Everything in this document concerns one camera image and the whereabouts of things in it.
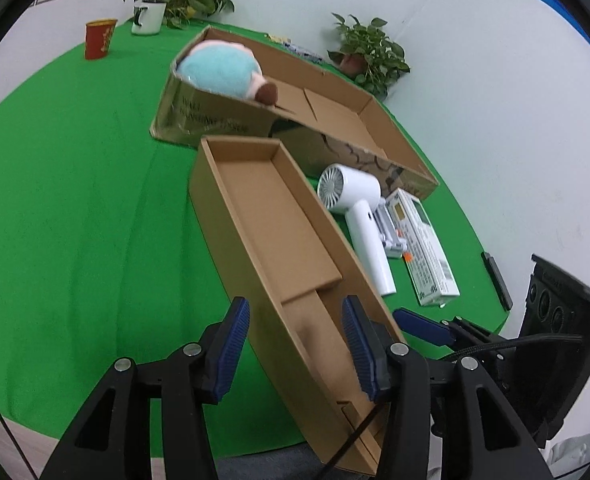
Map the white hair dryer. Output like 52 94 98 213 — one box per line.
317 163 397 296

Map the white plastic tray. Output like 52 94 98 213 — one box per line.
372 197 410 260

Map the small potted green plant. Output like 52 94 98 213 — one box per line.
327 12 411 102

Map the grey cloth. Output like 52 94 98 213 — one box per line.
545 425 590 478

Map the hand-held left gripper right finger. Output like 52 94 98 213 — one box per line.
342 296 551 480

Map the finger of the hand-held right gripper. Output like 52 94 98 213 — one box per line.
392 308 506 357

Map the large printed cardboard box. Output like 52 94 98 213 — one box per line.
149 25 440 202

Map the blue and pink plush toy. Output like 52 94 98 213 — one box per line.
177 39 279 107

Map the small plain cardboard box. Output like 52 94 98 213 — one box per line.
189 136 407 476

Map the thin black cable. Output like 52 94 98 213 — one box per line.
0 360 40 480

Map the white enamel mug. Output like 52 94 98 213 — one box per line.
131 1 168 36

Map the red paper cup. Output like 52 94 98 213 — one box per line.
85 18 118 61

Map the black bar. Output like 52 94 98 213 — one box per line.
481 251 513 311

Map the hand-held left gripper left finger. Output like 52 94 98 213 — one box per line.
40 297 251 480

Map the green table cloth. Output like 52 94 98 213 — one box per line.
0 20 511 461

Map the colourful patterned packet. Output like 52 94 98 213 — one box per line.
282 41 326 64

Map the white medicine box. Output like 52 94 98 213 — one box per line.
385 187 461 308

